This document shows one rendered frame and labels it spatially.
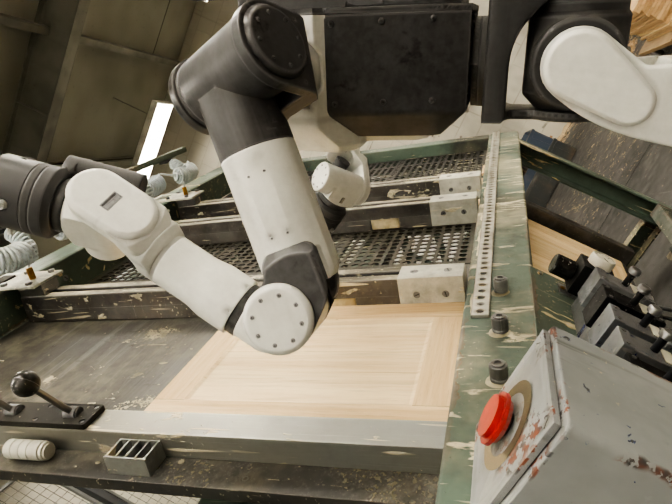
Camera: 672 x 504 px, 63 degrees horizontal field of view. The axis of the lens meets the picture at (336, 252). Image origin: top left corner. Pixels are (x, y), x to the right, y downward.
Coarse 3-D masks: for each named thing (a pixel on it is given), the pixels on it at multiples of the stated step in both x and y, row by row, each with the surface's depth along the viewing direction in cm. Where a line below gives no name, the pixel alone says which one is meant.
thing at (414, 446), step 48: (0, 432) 88; (48, 432) 84; (96, 432) 81; (144, 432) 79; (192, 432) 77; (240, 432) 75; (288, 432) 73; (336, 432) 71; (384, 432) 69; (432, 432) 68
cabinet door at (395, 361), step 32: (352, 320) 104; (384, 320) 102; (416, 320) 100; (448, 320) 97; (224, 352) 101; (256, 352) 100; (320, 352) 96; (352, 352) 94; (384, 352) 92; (416, 352) 90; (448, 352) 88; (192, 384) 93; (224, 384) 91; (256, 384) 90; (288, 384) 88; (320, 384) 86; (352, 384) 85; (384, 384) 83; (416, 384) 81; (448, 384) 80; (320, 416) 78; (352, 416) 77; (384, 416) 76; (416, 416) 74
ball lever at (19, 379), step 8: (16, 376) 76; (24, 376) 76; (32, 376) 77; (16, 384) 75; (24, 384) 76; (32, 384) 76; (40, 384) 78; (16, 392) 76; (24, 392) 76; (32, 392) 76; (40, 392) 79; (48, 400) 80; (56, 400) 81; (64, 408) 83; (72, 408) 84; (80, 408) 85; (64, 416) 84; (72, 416) 84
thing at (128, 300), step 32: (0, 288) 134; (32, 288) 130; (64, 288) 136; (96, 288) 133; (128, 288) 129; (160, 288) 124; (352, 288) 109; (384, 288) 107; (416, 288) 105; (448, 288) 103; (32, 320) 138; (64, 320) 134
